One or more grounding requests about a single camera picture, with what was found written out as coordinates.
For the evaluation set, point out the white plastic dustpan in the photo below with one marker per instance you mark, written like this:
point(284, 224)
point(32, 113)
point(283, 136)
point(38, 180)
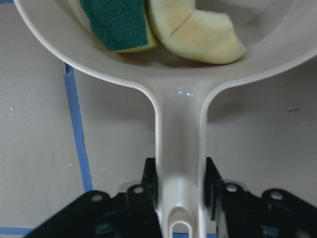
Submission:
point(278, 35)

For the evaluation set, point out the green yellow sponge piece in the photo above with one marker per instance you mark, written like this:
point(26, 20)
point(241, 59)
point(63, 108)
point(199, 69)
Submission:
point(122, 26)

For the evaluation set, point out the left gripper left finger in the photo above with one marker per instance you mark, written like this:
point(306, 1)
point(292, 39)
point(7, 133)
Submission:
point(94, 214)

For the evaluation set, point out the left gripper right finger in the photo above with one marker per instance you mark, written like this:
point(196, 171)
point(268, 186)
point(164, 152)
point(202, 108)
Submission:
point(238, 213)

